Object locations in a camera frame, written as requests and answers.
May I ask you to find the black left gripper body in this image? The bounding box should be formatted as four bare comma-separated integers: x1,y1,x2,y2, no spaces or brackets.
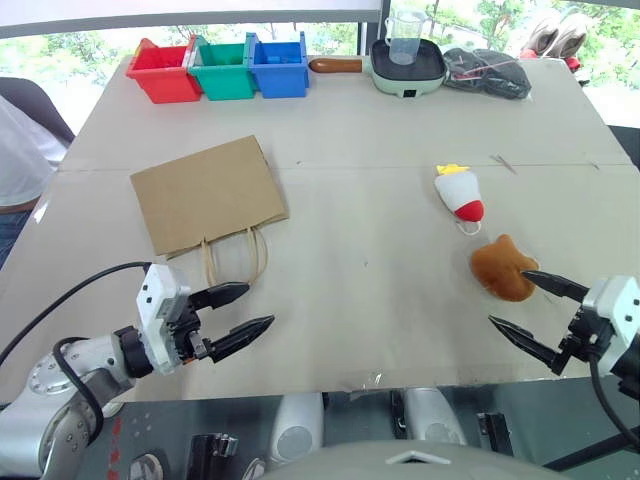
166,290,215,365

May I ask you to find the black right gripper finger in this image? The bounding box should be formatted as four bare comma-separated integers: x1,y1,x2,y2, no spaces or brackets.
488,314,572,376
521,269,590,304

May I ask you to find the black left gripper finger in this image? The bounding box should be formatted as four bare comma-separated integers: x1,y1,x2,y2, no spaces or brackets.
189,280,251,311
205,314,277,364

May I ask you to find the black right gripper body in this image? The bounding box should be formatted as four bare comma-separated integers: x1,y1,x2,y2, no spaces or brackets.
559,301,619,360

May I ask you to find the black plastic bag bundle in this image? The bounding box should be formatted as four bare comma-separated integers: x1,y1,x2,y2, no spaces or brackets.
442,45,534,101

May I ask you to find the brown bear-shaped plush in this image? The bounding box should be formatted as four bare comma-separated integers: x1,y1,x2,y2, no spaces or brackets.
470,233,541,303

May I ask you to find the black rectangular block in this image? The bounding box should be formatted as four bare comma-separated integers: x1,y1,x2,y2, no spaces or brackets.
477,412,514,456

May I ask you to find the silver rounded robot shell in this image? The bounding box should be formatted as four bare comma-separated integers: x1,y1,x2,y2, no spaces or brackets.
269,392,326,469
402,387,469,449

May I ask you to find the black block with metal clip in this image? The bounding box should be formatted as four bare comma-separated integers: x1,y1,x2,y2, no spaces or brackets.
189,433,239,480

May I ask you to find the white red plush toy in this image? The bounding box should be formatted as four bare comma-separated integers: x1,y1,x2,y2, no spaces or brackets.
433,163,487,236

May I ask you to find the grey robot torso cover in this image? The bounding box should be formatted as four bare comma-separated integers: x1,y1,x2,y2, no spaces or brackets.
259,442,566,480

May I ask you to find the green plastic bin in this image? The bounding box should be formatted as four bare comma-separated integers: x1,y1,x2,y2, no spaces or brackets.
187,34,259,102

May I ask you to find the red plastic bin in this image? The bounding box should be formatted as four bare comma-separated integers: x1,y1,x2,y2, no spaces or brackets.
125,37,204,105

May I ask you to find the blue plastic bin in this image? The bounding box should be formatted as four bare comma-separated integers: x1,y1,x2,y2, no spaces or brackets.
247,32,311,100

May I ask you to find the person in white shirt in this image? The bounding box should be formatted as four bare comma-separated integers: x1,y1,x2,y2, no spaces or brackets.
0,94,69,271

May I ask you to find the beige sneaker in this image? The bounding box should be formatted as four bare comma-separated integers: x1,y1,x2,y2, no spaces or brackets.
524,14,561,55
552,12,591,60

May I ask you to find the clear plastic measuring cup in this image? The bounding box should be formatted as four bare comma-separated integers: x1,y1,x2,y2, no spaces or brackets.
384,10,430,66

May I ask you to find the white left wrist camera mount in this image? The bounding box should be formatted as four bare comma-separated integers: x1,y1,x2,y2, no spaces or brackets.
135,263,194,376

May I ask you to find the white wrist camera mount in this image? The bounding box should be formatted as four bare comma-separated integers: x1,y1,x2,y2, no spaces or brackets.
135,263,194,376
582,274,640,379

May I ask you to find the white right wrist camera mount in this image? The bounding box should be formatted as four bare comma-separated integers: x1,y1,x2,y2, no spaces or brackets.
582,274,640,379

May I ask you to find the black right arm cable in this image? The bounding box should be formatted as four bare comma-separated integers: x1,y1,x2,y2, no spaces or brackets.
587,349,640,454

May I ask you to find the brown paper bag with handles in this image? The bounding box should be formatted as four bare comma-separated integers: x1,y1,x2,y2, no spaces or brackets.
129,134,291,289

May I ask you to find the green pan with brown handle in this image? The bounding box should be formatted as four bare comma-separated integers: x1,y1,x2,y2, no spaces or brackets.
308,38,449,99

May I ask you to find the dark window frame post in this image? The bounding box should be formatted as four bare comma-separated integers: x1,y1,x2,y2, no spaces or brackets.
357,0,392,56

